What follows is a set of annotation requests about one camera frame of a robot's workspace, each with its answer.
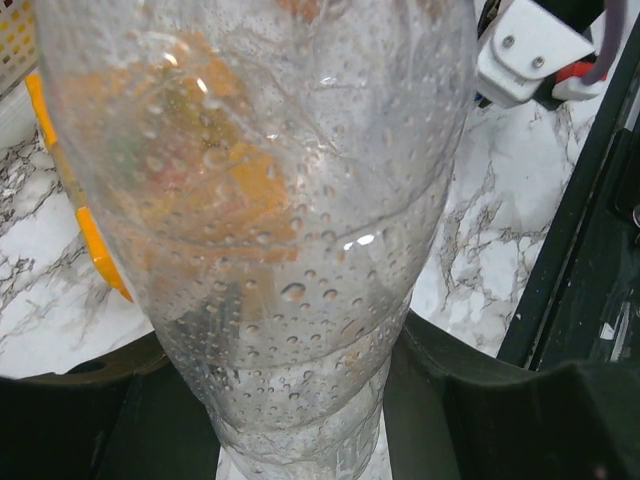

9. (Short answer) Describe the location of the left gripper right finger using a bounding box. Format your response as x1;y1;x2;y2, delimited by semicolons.
384;314;639;480

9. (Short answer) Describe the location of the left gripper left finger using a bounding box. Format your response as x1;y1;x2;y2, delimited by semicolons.
1;333;220;479

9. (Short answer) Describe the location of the clear plastic bottle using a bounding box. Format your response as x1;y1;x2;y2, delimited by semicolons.
34;1;476;479

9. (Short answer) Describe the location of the orange mango gummy bag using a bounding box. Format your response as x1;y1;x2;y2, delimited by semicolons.
25;73;132;302

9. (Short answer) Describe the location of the white plastic basket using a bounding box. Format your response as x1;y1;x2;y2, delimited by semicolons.
1;0;37;150

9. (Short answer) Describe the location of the black base frame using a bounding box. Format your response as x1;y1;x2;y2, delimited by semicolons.
497;29;639;371

